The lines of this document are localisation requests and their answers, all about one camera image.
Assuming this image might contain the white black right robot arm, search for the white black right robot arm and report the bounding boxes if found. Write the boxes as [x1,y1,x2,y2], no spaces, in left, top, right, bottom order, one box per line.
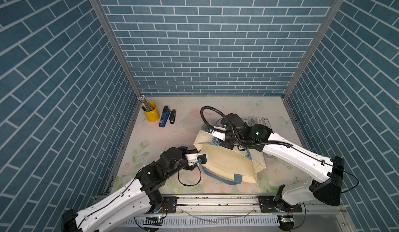
[221,113,345,207]

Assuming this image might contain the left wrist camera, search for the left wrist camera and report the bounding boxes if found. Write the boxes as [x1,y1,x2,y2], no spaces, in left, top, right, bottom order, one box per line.
[186,153,208,166]

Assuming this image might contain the yellow pencil cup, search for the yellow pencil cup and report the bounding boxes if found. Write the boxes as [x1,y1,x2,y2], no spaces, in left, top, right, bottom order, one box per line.
[144,101,161,123]

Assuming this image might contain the clear compass case blue insert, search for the clear compass case blue insert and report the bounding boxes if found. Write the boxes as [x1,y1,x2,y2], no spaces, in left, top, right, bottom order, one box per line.
[256,117,265,125]

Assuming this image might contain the clear compass set case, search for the clear compass set case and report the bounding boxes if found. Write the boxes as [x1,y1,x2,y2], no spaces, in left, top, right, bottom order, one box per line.
[248,116,257,127]

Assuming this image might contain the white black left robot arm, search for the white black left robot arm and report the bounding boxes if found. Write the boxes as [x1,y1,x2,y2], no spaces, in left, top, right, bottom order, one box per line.
[61,146,207,232]

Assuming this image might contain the blue black stapler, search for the blue black stapler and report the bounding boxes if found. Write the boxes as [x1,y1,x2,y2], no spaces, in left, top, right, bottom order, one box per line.
[159,105,171,128]

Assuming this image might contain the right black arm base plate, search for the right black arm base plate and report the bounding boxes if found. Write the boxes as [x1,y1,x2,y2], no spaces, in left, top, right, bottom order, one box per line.
[257,195,302,213]

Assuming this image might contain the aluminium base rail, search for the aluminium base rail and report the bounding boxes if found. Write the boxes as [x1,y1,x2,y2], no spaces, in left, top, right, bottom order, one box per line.
[109,195,355,232]

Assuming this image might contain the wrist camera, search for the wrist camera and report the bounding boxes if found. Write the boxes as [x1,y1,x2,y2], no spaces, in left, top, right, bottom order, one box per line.
[212,130,225,141]
[186,153,208,166]

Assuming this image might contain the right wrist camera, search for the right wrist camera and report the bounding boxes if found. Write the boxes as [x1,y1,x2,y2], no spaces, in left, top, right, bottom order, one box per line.
[212,130,225,141]

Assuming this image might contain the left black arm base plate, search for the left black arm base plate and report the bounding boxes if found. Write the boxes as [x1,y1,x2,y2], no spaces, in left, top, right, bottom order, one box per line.
[146,196,178,214]

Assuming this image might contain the cream canvas tote bag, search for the cream canvas tote bag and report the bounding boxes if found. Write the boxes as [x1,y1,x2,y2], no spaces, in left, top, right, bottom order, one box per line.
[194,125,267,185]

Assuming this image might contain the coloured pencils bundle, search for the coloured pencils bundle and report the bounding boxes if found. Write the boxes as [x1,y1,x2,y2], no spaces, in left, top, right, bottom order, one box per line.
[137,95,153,112]

